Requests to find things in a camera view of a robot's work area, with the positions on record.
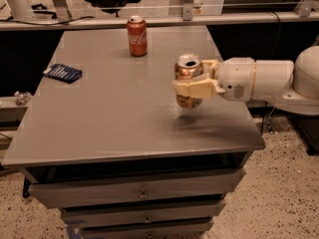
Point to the grey drawer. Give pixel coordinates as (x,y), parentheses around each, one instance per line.
(142,213)
(137,188)
(148,231)

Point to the grey metal rail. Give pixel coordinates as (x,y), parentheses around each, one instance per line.
(89,22)

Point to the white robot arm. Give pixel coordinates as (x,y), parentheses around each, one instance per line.
(289,86)

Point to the top grey drawer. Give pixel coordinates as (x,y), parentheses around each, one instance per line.
(137,188)

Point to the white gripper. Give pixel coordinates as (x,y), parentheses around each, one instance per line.
(234,78)

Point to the small glass jar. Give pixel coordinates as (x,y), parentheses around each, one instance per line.
(22,99)

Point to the bottom grey drawer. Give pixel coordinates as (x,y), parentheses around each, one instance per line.
(148,231)

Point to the middle grey drawer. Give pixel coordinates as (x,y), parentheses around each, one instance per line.
(142,213)

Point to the red coke can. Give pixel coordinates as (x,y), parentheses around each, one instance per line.
(137,34)

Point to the orange soda can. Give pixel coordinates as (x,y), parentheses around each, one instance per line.
(187,66)

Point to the grey drawer cabinet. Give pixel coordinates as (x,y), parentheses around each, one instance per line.
(121,119)

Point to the blue chip bag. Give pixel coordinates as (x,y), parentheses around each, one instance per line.
(63,73)

